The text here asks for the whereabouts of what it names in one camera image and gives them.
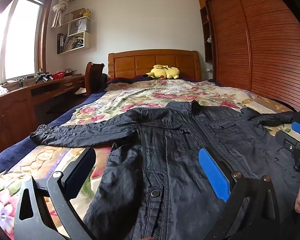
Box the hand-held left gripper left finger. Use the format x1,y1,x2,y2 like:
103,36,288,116
14,147,98,240

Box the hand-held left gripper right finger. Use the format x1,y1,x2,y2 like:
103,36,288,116
198,147,282,240

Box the black jacket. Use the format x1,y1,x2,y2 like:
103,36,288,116
30,101,300,240

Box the wooden desk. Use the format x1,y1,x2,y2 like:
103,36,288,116
0,74,87,164

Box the wooden slatted wardrobe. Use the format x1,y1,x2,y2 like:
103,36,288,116
196,0,300,113

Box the wooden chair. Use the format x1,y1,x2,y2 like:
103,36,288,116
85,62,108,97

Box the floral blanket bed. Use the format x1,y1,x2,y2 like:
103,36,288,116
0,76,298,240

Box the yellow plush toy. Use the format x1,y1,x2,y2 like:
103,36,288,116
144,64,180,80

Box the open wooden shelf niche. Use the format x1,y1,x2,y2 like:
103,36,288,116
200,5,214,63

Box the wooden bed headboard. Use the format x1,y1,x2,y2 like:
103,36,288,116
107,49,202,82

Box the leaning books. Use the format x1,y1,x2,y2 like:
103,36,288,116
64,35,84,52

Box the black binders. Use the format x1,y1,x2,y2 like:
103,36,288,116
57,33,65,54

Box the window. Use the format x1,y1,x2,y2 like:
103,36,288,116
0,0,53,80

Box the white paper bag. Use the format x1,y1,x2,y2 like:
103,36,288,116
69,20,87,36

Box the cardboard box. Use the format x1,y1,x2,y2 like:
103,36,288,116
64,8,85,24

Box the tied beige curtain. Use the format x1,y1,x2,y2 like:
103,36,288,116
51,0,73,28

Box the white wall shelf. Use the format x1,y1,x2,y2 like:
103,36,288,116
57,17,92,55

